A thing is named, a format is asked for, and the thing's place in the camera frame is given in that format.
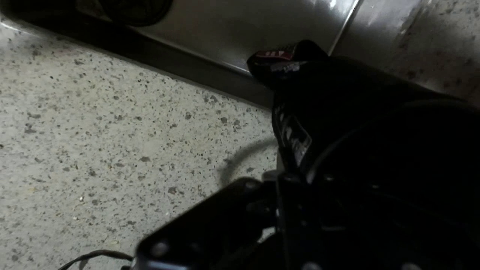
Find stainless steel sink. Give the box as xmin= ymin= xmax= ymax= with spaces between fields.
xmin=0 ymin=0 xmax=363 ymax=109

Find black cup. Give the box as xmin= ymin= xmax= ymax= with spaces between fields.
xmin=273 ymin=52 xmax=480 ymax=222

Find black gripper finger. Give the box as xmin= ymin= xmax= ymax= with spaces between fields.
xmin=246 ymin=39 xmax=330 ymax=175

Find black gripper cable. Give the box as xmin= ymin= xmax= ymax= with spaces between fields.
xmin=55 ymin=247 xmax=135 ymax=270

